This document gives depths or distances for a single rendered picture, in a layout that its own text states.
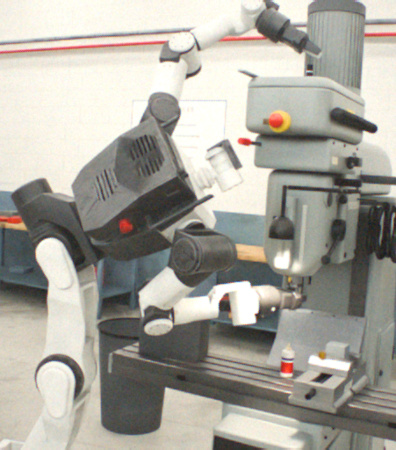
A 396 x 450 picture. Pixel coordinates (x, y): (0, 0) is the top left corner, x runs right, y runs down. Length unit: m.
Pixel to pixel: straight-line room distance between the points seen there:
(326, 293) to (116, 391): 1.87
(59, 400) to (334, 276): 1.11
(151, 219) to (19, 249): 6.90
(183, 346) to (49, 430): 0.57
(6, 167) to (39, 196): 6.85
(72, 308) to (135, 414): 2.25
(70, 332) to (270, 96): 0.86
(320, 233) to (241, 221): 4.77
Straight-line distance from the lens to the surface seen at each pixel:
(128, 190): 1.54
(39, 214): 1.75
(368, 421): 1.94
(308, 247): 1.90
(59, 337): 1.80
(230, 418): 2.03
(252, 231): 6.61
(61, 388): 1.79
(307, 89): 1.78
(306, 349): 2.36
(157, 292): 1.66
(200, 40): 2.00
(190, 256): 1.51
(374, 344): 2.41
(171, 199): 1.56
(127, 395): 3.89
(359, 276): 2.34
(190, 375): 2.11
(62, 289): 1.74
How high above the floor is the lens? 1.61
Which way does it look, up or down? 5 degrees down
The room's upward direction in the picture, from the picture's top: 4 degrees clockwise
